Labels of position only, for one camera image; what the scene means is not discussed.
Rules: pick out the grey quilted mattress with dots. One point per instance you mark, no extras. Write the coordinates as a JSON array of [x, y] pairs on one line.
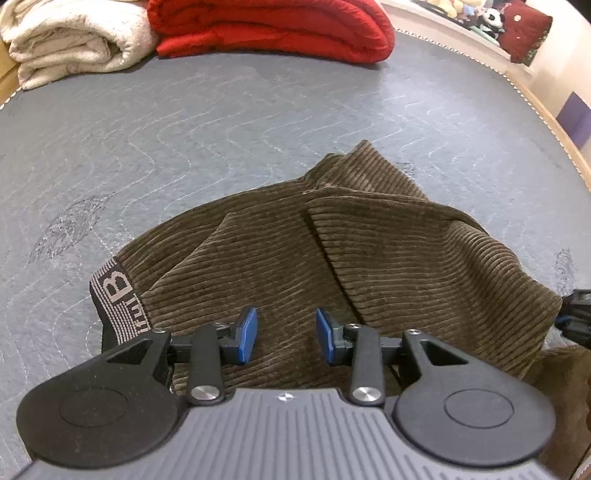
[[231, 138]]

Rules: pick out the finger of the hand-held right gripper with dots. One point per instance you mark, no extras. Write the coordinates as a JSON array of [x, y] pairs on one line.
[[577, 318]]

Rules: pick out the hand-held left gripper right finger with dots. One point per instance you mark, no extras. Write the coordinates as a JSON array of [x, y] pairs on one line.
[[324, 337]]

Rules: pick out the yellow plush toy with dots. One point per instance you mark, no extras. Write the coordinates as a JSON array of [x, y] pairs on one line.
[[447, 5]]

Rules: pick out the folded white blanket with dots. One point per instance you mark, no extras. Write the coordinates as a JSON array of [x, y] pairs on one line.
[[69, 37]]

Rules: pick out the panda plush toy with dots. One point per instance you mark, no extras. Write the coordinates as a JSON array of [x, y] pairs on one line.
[[490, 19]]

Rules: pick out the folded red blanket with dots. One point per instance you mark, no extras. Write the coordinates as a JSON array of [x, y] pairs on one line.
[[277, 27]]

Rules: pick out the dark red dotted cushion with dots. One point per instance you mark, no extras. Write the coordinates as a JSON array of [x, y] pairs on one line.
[[524, 27]]

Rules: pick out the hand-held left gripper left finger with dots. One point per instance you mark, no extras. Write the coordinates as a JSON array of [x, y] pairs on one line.
[[247, 334]]

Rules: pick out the purple box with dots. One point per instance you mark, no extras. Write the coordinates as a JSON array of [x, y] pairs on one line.
[[576, 120]]

